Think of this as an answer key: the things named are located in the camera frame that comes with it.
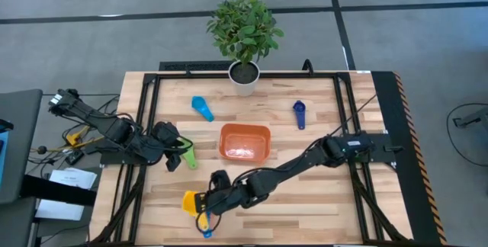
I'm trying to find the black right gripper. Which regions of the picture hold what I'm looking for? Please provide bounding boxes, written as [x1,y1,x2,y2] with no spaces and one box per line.
[194,185,249,223]

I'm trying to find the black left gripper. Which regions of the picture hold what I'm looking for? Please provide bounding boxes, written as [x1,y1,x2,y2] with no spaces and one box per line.
[151,120,194,156]

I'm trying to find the yellow measuring cup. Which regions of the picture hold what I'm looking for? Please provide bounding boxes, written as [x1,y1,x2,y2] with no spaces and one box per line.
[181,190,210,232]

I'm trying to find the green measuring cup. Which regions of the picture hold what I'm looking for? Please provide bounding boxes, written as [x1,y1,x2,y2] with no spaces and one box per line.
[177,136,199,170]

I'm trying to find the large blue measuring cup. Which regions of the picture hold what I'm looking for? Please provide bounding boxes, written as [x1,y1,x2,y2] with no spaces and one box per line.
[201,216,214,239]

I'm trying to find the cyan measuring cup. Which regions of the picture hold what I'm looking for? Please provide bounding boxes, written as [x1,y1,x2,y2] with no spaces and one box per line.
[191,95,215,123]

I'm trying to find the orange plastic basket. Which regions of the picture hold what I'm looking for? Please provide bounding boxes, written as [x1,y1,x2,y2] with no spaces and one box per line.
[219,123,272,165]

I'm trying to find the small dark blue measuring cup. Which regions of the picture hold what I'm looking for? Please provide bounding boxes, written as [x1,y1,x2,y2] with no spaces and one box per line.
[292,100,307,131]

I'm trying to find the black grille strip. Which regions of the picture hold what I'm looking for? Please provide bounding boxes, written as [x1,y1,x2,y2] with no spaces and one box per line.
[159,60,234,72]

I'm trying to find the white plant pot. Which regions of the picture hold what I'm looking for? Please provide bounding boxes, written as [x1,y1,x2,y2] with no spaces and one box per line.
[227,59,261,98]

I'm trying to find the small black box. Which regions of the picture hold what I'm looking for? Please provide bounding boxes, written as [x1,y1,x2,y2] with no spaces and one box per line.
[64,149,85,166]

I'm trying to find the yellow connector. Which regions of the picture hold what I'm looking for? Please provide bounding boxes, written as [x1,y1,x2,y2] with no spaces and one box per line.
[65,127,91,147]

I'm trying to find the white paper sheets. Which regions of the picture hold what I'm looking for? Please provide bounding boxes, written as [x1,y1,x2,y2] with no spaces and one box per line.
[34,167,98,221]

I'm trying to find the green leafy plant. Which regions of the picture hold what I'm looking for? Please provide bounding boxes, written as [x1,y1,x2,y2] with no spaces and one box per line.
[206,0,285,65]

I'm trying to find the black bar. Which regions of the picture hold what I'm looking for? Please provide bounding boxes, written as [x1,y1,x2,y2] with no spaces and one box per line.
[21,174,96,206]

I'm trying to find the gray desk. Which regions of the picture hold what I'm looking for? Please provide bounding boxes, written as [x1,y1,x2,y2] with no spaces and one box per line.
[0,88,43,206]

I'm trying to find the blue box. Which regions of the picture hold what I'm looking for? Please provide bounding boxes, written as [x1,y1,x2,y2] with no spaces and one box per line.
[0,119,14,187]

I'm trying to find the black mat with hazard stripe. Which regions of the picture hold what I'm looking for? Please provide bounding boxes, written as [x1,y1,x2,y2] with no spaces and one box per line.
[371,70,449,246]

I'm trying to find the gray stand leg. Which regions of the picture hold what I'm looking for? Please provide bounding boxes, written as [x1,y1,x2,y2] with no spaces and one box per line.
[453,107,488,129]

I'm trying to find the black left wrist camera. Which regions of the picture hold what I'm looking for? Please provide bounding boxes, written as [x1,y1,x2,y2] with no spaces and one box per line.
[165,153,182,172]

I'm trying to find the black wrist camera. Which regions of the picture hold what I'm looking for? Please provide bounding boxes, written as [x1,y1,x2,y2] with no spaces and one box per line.
[210,169,231,189]
[165,153,182,172]

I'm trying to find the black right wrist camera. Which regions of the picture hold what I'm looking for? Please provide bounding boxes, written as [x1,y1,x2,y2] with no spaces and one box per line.
[210,169,231,189]

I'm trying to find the black aluminium table frame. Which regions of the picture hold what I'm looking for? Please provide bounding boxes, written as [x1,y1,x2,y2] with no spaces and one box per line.
[87,69,415,247]

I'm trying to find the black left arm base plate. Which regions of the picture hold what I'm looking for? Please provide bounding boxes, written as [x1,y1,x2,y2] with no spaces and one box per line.
[99,149,153,166]

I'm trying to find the black cable with round plug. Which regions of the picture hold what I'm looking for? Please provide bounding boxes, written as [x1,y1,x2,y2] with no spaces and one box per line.
[28,145,69,164]

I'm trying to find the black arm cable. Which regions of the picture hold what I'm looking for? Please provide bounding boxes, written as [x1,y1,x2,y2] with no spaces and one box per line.
[304,93,379,152]

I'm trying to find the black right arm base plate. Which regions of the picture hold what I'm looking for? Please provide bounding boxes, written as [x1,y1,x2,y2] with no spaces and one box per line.
[342,132,403,164]

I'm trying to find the black floor cable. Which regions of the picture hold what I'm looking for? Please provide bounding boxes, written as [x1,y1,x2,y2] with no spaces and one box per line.
[445,103,488,168]

